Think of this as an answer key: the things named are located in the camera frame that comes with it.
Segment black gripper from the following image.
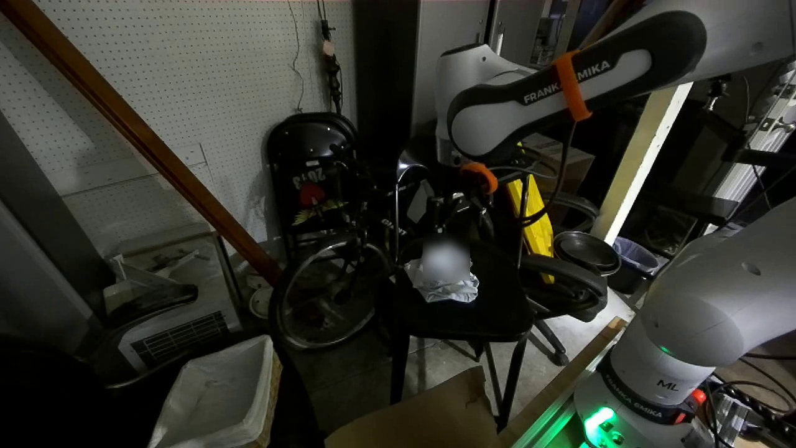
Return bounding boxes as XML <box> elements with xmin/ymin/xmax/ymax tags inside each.
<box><xmin>431</xmin><ymin>184</ymin><xmax>497</xmax><ymax>239</ymax></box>

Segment white plastic bag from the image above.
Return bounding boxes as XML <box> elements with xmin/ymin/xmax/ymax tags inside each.
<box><xmin>402</xmin><ymin>240</ymin><xmax>483</xmax><ymax>305</ymax></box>

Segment black office chair base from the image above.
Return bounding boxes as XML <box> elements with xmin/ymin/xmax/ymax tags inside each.
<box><xmin>520</xmin><ymin>252</ymin><xmax>612</xmax><ymax>369</ymax></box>

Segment black metal folding chair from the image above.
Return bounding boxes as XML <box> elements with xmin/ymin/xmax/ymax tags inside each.
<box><xmin>267</xmin><ymin>110</ymin><xmax>369</xmax><ymax>263</ymax></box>

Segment white lined basket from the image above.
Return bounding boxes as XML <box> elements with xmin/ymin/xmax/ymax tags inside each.
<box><xmin>147</xmin><ymin>333</ymin><xmax>287</xmax><ymax>448</ymax></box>

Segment yellow floor sign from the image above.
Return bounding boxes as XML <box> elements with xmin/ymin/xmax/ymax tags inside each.
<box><xmin>506</xmin><ymin>172</ymin><xmax>557</xmax><ymax>285</ymax></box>

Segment brown cardboard box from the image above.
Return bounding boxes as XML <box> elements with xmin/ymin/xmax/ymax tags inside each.
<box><xmin>520</xmin><ymin>132</ymin><xmax>598</xmax><ymax>203</ymax></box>

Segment black vertical pillar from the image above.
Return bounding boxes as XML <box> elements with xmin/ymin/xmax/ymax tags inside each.
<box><xmin>353</xmin><ymin>0</ymin><xmax>422</xmax><ymax>172</ymax></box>

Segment round metal wheel rim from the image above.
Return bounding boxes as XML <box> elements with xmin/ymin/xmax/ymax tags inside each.
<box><xmin>272</xmin><ymin>237</ymin><xmax>394</xmax><ymax>350</ymax></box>

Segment blue bin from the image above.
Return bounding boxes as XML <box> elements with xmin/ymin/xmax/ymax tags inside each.
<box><xmin>614</xmin><ymin>233</ymin><xmax>666</xmax><ymax>281</ymax></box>

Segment light wooden plank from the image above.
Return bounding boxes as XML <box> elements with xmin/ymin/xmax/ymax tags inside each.
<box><xmin>502</xmin><ymin>316</ymin><xmax>629</xmax><ymax>448</ymax></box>

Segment brown cardboard sheet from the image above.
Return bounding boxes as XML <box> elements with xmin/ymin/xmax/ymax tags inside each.
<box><xmin>321</xmin><ymin>365</ymin><xmax>502</xmax><ymax>448</ymax></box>

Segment white metal stand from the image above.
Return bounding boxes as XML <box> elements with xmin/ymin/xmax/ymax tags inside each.
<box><xmin>710</xmin><ymin>60</ymin><xmax>796</xmax><ymax>213</ymax></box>

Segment white heater appliance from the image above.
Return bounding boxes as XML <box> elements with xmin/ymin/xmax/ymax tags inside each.
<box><xmin>101</xmin><ymin>233</ymin><xmax>243</xmax><ymax>379</ymax></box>

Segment brown wooden diagonal beam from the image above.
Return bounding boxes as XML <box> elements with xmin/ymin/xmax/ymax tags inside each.
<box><xmin>0</xmin><ymin>0</ymin><xmax>284</xmax><ymax>283</ymax></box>

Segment orange cable strap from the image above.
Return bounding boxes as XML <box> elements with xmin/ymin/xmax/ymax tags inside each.
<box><xmin>553</xmin><ymin>50</ymin><xmax>598</xmax><ymax>125</ymax></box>

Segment light wooden post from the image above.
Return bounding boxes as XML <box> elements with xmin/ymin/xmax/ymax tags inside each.
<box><xmin>590</xmin><ymin>80</ymin><xmax>696</xmax><ymax>249</ymax></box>

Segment hanging wall cables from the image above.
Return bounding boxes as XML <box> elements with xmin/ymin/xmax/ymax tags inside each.
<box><xmin>310</xmin><ymin>0</ymin><xmax>348</xmax><ymax>117</ymax></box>

